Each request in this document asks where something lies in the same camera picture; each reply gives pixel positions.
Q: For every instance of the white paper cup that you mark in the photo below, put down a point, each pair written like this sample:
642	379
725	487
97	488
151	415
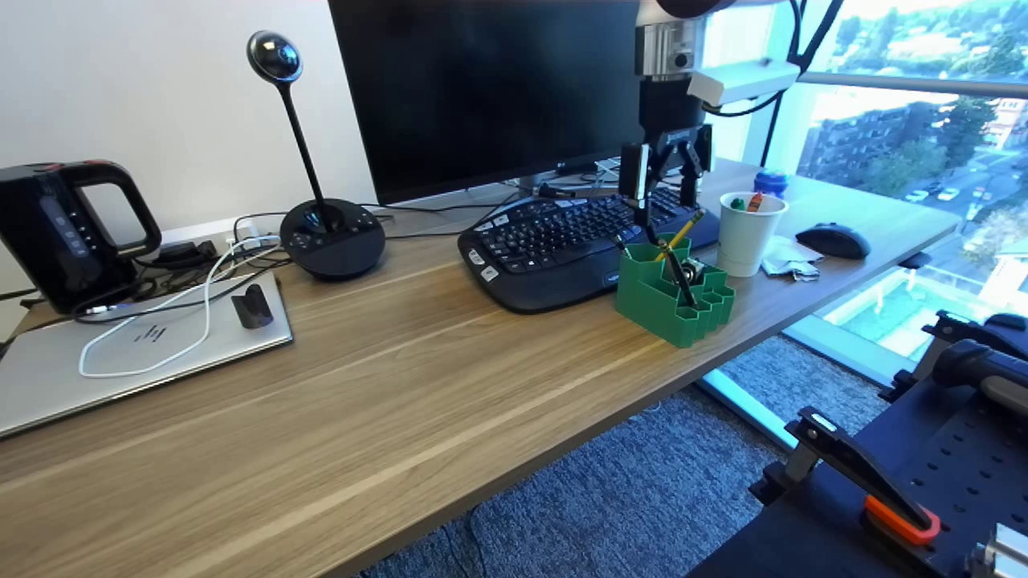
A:
742	244

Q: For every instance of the black electric kettle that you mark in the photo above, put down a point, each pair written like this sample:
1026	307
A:
49	244

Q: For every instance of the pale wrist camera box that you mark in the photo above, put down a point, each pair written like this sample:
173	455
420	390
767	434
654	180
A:
742	82

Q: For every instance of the white power plug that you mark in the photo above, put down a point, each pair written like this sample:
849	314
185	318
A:
259	234

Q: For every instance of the black webcam on stand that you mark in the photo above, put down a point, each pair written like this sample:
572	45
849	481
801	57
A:
332	242

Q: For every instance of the black power plug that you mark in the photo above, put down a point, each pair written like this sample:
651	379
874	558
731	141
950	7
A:
187	254

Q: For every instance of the green plastic pen holder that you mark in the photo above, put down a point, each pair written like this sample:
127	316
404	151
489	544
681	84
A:
654	307

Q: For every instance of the aluminium extrusion profile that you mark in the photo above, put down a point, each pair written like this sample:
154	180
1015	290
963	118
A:
1005	552

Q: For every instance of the dark grey computer mouse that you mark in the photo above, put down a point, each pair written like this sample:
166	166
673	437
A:
834	242

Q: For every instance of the black perforated work table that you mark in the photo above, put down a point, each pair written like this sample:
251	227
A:
966	470

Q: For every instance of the small black adapter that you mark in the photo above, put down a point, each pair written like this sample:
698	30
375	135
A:
251	307

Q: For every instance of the blue mentos gum bottle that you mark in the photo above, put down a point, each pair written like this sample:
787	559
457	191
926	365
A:
769	186

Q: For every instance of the large black monitor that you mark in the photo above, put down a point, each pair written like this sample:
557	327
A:
482	84

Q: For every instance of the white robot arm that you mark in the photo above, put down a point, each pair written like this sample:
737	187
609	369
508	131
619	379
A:
670	44

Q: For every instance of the yellow pencil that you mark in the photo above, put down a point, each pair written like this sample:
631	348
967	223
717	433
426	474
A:
681	234

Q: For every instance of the orange crayon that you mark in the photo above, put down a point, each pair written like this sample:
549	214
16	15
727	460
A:
757	202

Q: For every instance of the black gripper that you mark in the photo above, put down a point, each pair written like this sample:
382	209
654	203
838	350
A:
670	115

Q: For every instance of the black tube clamp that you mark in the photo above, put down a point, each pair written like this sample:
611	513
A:
975	365

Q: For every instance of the green capped marker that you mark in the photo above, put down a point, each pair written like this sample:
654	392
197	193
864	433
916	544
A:
737	202

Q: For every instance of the black pencil gold print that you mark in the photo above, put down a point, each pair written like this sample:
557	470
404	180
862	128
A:
670	269

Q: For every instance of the white folded cloth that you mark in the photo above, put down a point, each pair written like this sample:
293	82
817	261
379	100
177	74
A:
790	261

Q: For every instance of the small black silver clip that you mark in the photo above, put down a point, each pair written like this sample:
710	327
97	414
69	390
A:
693	270

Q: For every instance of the silver closed laptop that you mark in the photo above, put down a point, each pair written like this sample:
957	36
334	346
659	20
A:
64	373

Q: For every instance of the black ergonomic keyboard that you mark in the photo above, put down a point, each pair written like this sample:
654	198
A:
557	244

